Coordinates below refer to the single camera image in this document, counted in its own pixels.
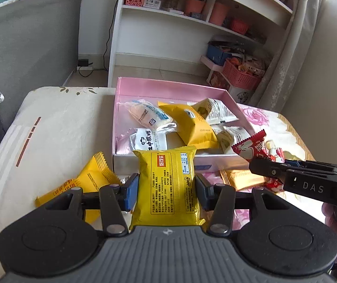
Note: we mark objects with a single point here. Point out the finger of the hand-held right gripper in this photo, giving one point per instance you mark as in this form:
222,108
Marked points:
267,169
310,165

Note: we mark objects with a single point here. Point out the white power strip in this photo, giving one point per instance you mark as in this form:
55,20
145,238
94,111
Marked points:
84,68

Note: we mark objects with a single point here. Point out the gold snack packet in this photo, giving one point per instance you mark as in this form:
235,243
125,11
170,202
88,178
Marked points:
239,179

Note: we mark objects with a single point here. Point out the pink tray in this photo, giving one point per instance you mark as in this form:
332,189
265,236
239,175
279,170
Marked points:
211,62

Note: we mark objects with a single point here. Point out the printed cardboard box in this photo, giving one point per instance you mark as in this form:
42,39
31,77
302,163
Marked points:
217,80

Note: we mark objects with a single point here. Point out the pink cardboard box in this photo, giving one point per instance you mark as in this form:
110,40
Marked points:
162,90

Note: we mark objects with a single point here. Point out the yellow packet small logo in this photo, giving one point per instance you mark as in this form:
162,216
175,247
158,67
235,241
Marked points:
195,129

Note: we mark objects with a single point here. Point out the blue storage box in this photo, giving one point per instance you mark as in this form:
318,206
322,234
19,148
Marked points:
217,54

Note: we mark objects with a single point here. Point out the yellow packet red print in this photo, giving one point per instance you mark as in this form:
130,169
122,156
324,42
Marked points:
56,196

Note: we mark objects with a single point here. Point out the large red basket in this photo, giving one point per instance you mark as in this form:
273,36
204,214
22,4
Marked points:
239,76

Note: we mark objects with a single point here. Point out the red candy packet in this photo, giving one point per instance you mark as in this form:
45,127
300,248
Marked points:
276,154
251,149

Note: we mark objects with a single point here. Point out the grey curtain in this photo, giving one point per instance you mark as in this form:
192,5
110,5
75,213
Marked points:
298,35

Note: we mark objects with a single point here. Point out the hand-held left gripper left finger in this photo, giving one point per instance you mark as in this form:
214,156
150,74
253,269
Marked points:
130,193

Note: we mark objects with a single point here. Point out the black power adapter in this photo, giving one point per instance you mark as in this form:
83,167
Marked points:
83,63

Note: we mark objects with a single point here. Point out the clear bread packet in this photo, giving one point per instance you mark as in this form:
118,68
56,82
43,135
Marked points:
147,113

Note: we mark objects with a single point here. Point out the yellow packet orange label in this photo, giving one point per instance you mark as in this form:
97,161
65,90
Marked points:
168,182

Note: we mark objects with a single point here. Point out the white packet black round logo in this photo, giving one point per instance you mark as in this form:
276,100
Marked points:
147,140

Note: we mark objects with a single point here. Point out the small red basket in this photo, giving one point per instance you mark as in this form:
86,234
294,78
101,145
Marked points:
240,26

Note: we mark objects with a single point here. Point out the white snack packet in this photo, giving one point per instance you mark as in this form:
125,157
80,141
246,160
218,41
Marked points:
233,137
218,112

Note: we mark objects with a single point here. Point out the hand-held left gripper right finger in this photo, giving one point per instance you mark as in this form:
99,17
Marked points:
201,193

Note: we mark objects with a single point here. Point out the plain yellow packet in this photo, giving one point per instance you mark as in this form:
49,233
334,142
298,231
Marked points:
97,174

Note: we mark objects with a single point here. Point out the white bookshelf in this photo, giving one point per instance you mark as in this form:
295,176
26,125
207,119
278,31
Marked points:
156,29

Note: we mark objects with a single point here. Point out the small white labelled box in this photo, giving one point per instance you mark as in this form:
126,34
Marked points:
152,3

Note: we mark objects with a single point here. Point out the white storage box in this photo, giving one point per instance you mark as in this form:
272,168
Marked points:
242,96

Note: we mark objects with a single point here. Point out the grey sofa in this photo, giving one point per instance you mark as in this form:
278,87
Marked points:
24,41

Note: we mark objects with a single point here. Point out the floral tablecloth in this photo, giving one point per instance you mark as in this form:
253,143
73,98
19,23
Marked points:
53,129

